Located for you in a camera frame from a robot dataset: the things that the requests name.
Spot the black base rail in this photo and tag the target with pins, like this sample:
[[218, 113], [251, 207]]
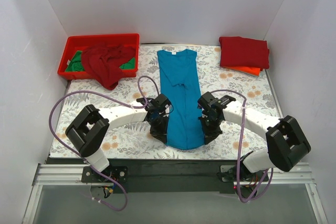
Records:
[[172, 175]]

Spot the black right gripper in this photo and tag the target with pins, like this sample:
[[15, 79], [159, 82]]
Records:
[[210, 130]]

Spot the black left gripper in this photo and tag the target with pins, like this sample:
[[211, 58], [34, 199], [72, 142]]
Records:
[[158, 131]]

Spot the floral patterned table mat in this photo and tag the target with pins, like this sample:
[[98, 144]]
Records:
[[134, 140]]

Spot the folded dark red t-shirt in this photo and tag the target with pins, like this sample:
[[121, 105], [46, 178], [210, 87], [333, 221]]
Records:
[[244, 52]]

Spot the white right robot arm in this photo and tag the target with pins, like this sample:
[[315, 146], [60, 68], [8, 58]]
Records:
[[286, 142]]

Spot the crumpled dark red t-shirt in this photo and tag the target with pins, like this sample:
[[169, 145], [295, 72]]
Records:
[[103, 63]]

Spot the teal blue t-shirt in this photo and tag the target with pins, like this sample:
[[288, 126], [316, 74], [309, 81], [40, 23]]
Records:
[[179, 83]]

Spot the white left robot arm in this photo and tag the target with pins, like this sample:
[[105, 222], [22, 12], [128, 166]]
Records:
[[87, 131]]

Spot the green t-shirt in bin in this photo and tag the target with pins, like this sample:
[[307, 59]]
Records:
[[75, 65]]

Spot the red plastic bin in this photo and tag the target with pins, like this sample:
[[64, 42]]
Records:
[[79, 43]]

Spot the folded orange t-shirt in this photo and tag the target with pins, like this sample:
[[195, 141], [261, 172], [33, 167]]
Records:
[[248, 70]]

